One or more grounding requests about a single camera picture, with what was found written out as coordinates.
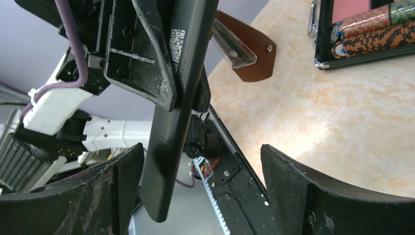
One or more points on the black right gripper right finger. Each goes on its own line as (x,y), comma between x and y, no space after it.
(305,201)

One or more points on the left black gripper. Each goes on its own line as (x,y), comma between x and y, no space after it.
(137,57)

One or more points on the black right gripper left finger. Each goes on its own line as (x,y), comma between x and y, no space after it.
(97,201)

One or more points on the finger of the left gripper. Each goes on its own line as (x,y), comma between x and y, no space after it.
(203,94)

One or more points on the black remote control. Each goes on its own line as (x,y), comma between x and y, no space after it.
(187,42)

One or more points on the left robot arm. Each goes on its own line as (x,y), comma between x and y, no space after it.
(53,139)

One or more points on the brown leather pouch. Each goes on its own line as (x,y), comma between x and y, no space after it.
(249,52)

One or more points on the black poker chip case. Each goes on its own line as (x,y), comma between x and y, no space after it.
(386,31)

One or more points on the pink playing card deck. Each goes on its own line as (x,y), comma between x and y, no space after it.
(343,9)

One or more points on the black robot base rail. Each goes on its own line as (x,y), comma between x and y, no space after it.
(237,195)

